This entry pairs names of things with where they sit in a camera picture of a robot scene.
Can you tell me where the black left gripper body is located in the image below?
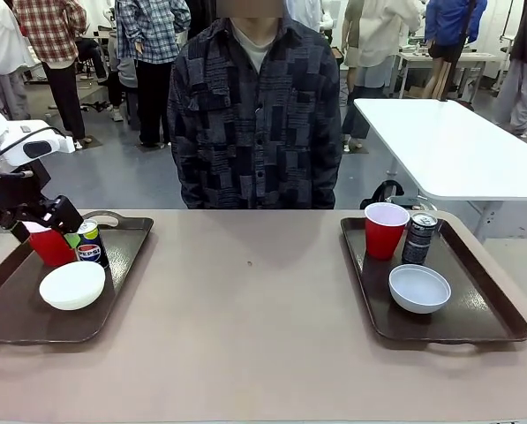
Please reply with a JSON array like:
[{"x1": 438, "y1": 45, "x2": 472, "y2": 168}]
[{"x1": 0, "y1": 159, "x2": 51, "y2": 231}]

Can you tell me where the black Pepsi can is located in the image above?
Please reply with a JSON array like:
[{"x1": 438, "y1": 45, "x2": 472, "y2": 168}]
[{"x1": 75, "y1": 219, "x2": 110, "y2": 270}]

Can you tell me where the red plastic cup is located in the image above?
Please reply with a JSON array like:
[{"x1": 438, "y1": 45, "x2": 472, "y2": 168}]
[
  {"x1": 363, "y1": 202, "x2": 411, "y2": 261},
  {"x1": 26, "y1": 222, "x2": 79, "y2": 268}
]

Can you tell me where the black can with white text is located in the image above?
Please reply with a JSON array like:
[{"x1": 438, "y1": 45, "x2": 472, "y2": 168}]
[{"x1": 401, "y1": 211, "x2": 438, "y2": 267}]

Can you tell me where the white bowl with grey inside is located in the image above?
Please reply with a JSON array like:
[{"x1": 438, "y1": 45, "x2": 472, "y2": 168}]
[{"x1": 388, "y1": 263, "x2": 453, "y2": 315}]

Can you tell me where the brown plastic serving tray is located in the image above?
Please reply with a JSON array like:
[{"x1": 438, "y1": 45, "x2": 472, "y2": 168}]
[
  {"x1": 340, "y1": 216, "x2": 527, "y2": 352},
  {"x1": 0, "y1": 209, "x2": 154, "y2": 346}
]

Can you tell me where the person in red plaid shirt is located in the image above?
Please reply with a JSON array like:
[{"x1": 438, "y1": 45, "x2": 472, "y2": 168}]
[{"x1": 13, "y1": 0, "x2": 89, "y2": 150}]

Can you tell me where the person in blue plaid shirt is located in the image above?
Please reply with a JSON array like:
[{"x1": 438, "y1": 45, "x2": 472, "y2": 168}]
[{"x1": 115, "y1": 0, "x2": 192, "y2": 149}]

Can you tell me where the person in dark patchwork shirt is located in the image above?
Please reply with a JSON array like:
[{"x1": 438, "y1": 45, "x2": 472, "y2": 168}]
[{"x1": 166, "y1": 16, "x2": 343, "y2": 210}]

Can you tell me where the black backpack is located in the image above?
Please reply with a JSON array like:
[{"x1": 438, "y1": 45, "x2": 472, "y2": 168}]
[{"x1": 359, "y1": 179, "x2": 430, "y2": 211}]

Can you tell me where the person in white long shirt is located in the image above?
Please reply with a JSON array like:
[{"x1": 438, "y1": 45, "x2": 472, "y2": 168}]
[{"x1": 342, "y1": 0, "x2": 423, "y2": 143}]

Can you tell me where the white folding table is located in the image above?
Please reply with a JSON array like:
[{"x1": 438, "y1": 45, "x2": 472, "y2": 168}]
[{"x1": 353, "y1": 97, "x2": 527, "y2": 243}]

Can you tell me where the white background work table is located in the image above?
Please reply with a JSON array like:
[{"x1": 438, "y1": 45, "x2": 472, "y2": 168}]
[{"x1": 397, "y1": 51, "x2": 499, "y2": 99}]

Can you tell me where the person in blue jacket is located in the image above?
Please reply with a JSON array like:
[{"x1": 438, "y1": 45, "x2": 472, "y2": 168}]
[{"x1": 423, "y1": 0, "x2": 489, "y2": 101}]

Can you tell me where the person in dark jacket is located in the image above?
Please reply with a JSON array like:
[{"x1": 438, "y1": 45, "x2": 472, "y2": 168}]
[{"x1": 495, "y1": 0, "x2": 527, "y2": 137}]

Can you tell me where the thin black camera cable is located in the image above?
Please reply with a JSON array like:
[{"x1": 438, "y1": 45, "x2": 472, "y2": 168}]
[{"x1": 0, "y1": 126, "x2": 66, "y2": 179}]

